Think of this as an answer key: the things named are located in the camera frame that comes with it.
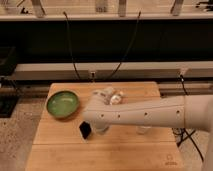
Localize black box at left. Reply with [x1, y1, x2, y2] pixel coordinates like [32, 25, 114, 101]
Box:
[0, 46, 19, 118]

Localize black eraser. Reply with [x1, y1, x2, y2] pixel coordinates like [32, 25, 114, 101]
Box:
[79, 122, 92, 139]

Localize white crumpled object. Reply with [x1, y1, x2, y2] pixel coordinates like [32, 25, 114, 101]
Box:
[101, 87, 115, 98]

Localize green bowl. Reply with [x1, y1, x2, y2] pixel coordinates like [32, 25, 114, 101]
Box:
[46, 91, 80, 119]

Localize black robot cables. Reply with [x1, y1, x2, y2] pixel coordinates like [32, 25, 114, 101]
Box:
[173, 74, 205, 163]

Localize black cable left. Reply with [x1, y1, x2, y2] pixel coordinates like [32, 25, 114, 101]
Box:
[62, 11, 82, 81]

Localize black cable right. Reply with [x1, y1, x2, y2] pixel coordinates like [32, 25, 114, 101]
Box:
[105, 10, 142, 81]

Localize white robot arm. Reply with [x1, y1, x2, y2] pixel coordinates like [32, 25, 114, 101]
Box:
[82, 92, 213, 171]

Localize black cable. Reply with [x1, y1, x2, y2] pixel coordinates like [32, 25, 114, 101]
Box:
[62, 11, 82, 81]
[105, 10, 142, 81]

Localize translucent plastic cup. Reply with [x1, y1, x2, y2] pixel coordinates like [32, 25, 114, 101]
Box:
[137, 126, 150, 135]

